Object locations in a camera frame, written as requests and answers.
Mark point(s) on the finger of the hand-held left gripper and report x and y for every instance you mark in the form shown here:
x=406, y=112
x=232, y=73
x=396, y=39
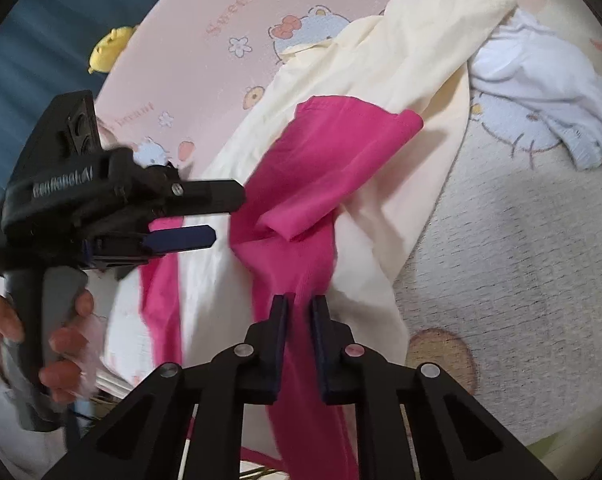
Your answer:
x=211, y=195
x=181, y=240

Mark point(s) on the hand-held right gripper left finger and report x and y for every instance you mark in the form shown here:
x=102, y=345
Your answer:
x=280, y=320

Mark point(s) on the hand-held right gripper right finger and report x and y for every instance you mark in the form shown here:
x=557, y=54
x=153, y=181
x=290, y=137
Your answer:
x=317, y=325

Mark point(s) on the cream and pink shirt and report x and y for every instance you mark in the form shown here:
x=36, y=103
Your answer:
x=331, y=160

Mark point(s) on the white garment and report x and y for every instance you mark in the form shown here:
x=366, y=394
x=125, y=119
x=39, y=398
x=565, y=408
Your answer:
x=531, y=70

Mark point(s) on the person's left hand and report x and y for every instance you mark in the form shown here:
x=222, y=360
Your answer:
x=66, y=340

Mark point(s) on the yellow plush toy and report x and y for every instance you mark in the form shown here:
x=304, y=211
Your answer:
x=111, y=50

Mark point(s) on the dark blue cloth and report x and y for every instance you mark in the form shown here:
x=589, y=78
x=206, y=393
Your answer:
x=46, y=35

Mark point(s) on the cat print blanket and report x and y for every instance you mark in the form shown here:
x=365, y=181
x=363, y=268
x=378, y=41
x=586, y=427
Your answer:
x=481, y=240

